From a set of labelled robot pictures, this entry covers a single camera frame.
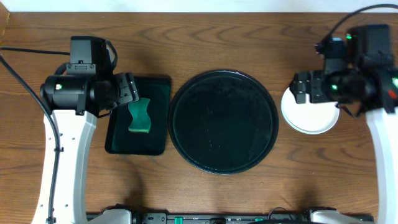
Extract white plate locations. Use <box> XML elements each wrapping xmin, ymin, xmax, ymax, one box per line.
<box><xmin>280</xmin><ymin>88</ymin><xmax>340</xmax><ymax>134</ymax></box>

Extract green scrubbing sponge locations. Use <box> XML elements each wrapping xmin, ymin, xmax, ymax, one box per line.
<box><xmin>128</xmin><ymin>98</ymin><xmax>152</xmax><ymax>133</ymax></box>

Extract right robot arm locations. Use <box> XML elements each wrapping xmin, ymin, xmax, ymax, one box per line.
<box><xmin>290</xmin><ymin>67</ymin><xmax>397</xmax><ymax>223</ymax></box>

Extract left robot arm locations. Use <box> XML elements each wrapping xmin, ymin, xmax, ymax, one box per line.
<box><xmin>32</xmin><ymin>72</ymin><xmax>139</xmax><ymax>223</ymax></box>

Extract black rectangular tray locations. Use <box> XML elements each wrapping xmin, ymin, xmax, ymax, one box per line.
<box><xmin>104</xmin><ymin>77</ymin><xmax>171</xmax><ymax>156</ymax></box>

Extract black round tray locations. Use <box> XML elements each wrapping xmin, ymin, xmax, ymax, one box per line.
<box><xmin>168</xmin><ymin>70</ymin><xmax>279</xmax><ymax>175</ymax></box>

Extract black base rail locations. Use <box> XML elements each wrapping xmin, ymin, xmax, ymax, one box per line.
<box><xmin>87</xmin><ymin>204</ymin><xmax>375</xmax><ymax>224</ymax></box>

